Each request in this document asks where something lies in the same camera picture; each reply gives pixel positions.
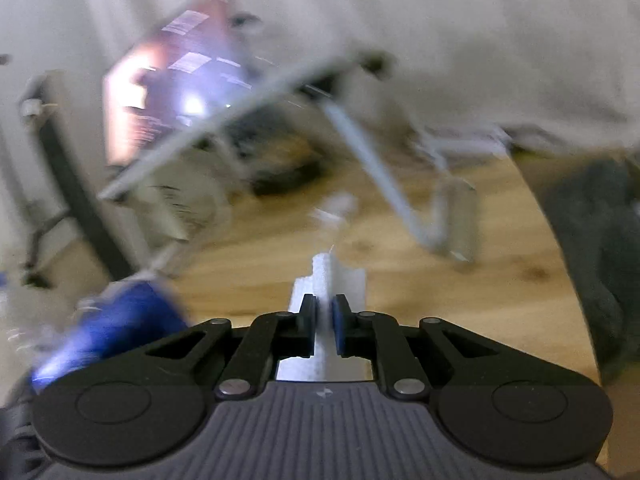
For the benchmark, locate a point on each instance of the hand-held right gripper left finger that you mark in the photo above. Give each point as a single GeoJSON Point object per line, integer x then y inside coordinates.
{"type": "Point", "coordinates": [307, 325]}

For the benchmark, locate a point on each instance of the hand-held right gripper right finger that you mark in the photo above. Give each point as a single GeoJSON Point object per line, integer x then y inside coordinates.
{"type": "Point", "coordinates": [341, 325]}

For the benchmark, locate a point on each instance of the white cleaning cloth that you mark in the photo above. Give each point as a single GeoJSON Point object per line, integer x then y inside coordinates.
{"type": "Point", "coordinates": [340, 275]}

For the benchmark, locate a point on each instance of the blue drink can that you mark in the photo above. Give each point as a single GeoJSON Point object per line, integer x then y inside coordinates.
{"type": "Point", "coordinates": [125, 320]}

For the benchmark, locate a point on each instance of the white folding lap table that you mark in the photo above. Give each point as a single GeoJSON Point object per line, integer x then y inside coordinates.
{"type": "Point", "coordinates": [371, 166]}

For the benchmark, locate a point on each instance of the beige tote bag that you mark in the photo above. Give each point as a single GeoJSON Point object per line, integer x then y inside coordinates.
{"type": "Point", "coordinates": [170, 210]}

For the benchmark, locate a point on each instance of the dark clothing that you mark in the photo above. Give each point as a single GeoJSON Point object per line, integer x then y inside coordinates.
{"type": "Point", "coordinates": [600, 260]}

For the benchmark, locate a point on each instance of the tablet with lit screen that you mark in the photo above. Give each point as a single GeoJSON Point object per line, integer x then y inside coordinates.
{"type": "Point", "coordinates": [165, 85]}

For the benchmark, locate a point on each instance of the white curtain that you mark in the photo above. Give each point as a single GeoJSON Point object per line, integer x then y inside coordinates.
{"type": "Point", "coordinates": [450, 20]}

